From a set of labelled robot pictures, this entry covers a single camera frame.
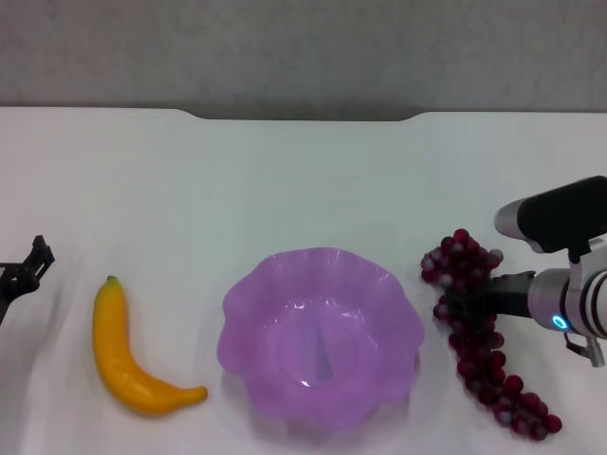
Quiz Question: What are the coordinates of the right arm silver cable connector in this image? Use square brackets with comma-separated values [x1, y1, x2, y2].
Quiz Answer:
[563, 331, 607, 369]

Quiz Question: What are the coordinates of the purple wavy plastic bowl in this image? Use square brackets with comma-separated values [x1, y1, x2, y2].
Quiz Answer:
[216, 246, 427, 433]

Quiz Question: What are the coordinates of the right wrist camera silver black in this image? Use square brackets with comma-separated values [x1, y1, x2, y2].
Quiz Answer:
[493, 175, 607, 255]

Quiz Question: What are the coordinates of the yellow banana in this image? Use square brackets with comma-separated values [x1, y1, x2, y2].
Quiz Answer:
[92, 275, 210, 418]

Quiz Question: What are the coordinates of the dark red grape bunch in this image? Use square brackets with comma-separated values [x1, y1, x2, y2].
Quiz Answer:
[420, 228, 564, 443]

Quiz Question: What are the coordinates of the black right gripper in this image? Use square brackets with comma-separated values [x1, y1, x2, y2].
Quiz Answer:
[444, 271, 535, 328]

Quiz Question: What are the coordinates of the right silver camera bracket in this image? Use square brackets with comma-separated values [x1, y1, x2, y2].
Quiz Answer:
[568, 236, 607, 269]

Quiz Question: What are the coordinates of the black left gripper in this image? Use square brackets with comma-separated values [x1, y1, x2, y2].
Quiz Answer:
[0, 234, 57, 328]

